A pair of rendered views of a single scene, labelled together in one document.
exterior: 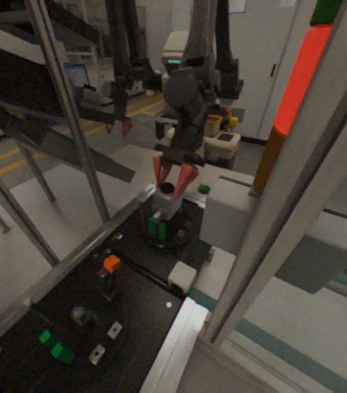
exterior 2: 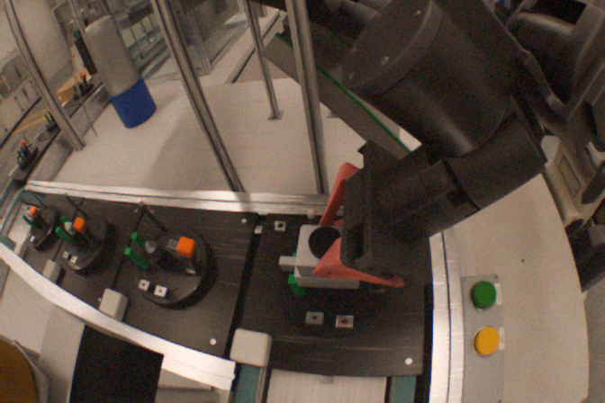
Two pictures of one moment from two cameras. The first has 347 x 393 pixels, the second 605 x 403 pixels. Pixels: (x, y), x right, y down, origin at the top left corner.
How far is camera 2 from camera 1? 0.29 m
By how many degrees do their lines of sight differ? 52
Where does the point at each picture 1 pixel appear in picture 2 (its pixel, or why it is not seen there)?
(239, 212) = (45, 351)
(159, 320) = (194, 335)
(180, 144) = (385, 191)
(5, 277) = not seen: hidden behind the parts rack
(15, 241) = (266, 134)
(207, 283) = (289, 386)
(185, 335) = (197, 368)
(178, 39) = not seen: outside the picture
